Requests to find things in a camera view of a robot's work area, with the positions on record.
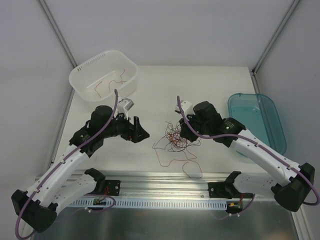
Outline red and black wires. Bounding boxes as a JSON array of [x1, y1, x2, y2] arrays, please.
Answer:
[[152, 120, 203, 179]]

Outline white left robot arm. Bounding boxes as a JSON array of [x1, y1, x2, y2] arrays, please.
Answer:
[[11, 105, 150, 233]]

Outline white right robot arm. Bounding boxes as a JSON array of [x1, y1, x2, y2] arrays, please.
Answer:
[[175, 99, 320, 212]]

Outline white plastic basket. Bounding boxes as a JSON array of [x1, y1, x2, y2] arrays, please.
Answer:
[[68, 50, 139, 103]]

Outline teal plastic bin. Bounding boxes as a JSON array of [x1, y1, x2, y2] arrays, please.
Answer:
[[227, 93, 287, 155]]

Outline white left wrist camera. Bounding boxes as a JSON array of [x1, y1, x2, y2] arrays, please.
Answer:
[[117, 98, 134, 120]]

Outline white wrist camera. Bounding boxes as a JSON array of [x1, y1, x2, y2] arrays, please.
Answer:
[[117, 98, 134, 120], [178, 100, 195, 116]]

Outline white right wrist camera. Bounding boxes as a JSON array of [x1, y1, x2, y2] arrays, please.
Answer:
[[178, 100, 195, 116]]

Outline red wire in basket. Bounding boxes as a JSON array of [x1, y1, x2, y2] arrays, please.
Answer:
[[93, 68, 128, 97]]

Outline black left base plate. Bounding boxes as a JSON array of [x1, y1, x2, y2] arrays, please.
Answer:
[[102, 179, 121, 196]]

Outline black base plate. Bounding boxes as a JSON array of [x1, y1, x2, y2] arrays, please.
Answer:
[[102, 179, 121, 196], [207, 182, 226, 198]]

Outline aluminium mounting rail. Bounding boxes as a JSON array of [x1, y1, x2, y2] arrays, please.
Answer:
[[57, 168, 228, 200]]

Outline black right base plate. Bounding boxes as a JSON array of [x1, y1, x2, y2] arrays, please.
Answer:
[[207, 182, 226, 198]]

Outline white slotted cable duct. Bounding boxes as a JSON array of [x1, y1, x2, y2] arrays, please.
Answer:
[[69, 197, 227, 211]]

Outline right aluminium frame post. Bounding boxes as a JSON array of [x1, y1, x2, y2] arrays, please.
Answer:
[[251, 0, 302, 76]]

